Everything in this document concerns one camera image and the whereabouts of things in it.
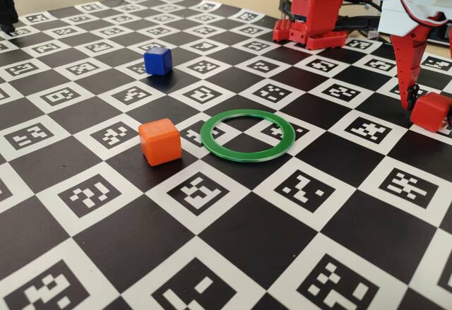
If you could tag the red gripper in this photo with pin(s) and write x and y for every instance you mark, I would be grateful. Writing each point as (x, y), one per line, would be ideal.
(406, 54)

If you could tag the red cube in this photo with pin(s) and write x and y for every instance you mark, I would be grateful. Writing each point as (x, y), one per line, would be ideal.
(429, 112)

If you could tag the blue cube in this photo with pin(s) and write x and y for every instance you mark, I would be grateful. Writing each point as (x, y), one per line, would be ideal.
(157, 61)

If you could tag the orange cube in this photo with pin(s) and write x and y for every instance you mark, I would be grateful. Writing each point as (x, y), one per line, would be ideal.
(159, 144)

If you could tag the red perforated robot base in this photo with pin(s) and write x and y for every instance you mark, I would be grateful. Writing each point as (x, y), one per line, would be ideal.
(282, 29)

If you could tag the red robot arm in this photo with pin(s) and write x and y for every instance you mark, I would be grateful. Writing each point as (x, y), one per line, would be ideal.
(321, 3)

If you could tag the black laptop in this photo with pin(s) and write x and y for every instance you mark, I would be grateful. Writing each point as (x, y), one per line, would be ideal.
(441, 36)

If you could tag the black white marker checkerboard mat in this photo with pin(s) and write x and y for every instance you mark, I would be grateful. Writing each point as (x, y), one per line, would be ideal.
(247, 253)

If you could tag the black stand clamp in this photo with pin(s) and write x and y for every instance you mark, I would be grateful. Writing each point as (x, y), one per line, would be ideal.
(7, 10)

